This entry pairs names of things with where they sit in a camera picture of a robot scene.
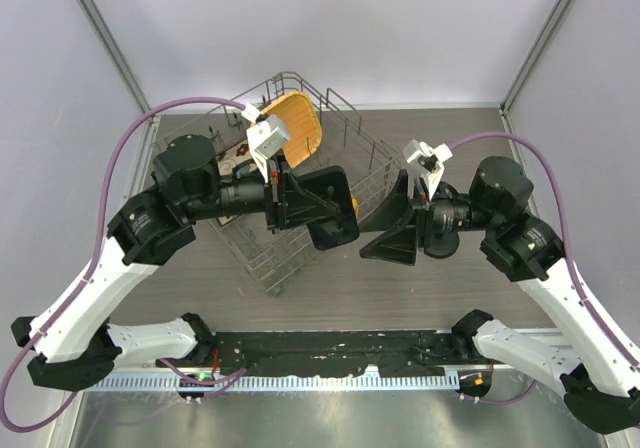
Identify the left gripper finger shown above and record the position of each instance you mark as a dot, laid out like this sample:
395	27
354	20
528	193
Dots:
331	234
318	208

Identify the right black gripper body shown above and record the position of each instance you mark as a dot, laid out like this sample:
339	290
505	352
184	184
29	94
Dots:
424	211

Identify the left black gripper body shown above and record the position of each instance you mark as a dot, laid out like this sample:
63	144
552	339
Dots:
276	193

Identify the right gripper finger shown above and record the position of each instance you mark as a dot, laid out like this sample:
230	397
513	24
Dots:
394	211
396	246

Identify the black smartphone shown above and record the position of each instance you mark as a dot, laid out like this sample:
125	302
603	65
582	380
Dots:
331	185

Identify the black phone stand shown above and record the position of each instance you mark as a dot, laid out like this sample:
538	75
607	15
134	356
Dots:
442	245

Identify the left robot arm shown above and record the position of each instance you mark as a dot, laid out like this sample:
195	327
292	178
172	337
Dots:
74	343

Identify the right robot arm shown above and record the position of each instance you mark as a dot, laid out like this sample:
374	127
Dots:
599	387

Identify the yellow bowl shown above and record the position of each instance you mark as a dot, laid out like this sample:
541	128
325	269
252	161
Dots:
355	204

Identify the floral square plate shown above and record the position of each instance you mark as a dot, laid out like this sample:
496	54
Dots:
236	161

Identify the woven yellow tray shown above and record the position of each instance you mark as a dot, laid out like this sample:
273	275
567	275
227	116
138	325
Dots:
297	111

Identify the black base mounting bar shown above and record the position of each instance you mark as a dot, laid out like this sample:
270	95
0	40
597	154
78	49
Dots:
336	354

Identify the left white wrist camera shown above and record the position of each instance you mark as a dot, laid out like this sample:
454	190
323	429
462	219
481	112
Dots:
265	137

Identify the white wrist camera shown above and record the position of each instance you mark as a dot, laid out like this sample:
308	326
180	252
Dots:
265	137
429	161

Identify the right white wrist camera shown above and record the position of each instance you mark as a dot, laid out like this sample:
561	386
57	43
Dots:
429	161

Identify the white slotted cable duct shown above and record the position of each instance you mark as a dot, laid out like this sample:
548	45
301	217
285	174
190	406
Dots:
369	381

